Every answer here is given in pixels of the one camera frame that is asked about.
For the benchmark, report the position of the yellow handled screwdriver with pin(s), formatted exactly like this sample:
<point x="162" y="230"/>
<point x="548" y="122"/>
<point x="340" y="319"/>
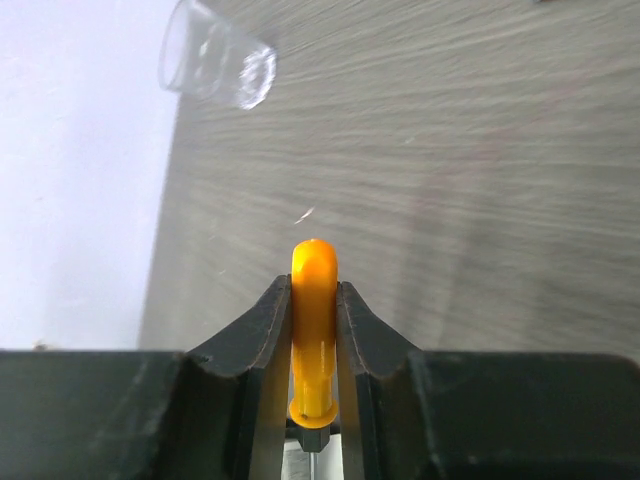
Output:
<point x="314" y="282"/>

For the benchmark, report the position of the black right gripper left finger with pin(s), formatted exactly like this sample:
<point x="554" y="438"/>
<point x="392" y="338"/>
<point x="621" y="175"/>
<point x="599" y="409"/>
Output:
<point x="217" y="411"/>

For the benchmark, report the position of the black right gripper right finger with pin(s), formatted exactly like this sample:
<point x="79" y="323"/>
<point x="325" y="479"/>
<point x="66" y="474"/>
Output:
<point x="408" y="413"/>

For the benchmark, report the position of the clear plastic cup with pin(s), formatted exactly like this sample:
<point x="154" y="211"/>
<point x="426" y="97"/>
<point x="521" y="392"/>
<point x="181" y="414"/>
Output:
<point x="204" y="55"/>

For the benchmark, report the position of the white remote with batteries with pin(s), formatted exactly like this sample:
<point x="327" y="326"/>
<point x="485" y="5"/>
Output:
<point x="296" y="463"/>

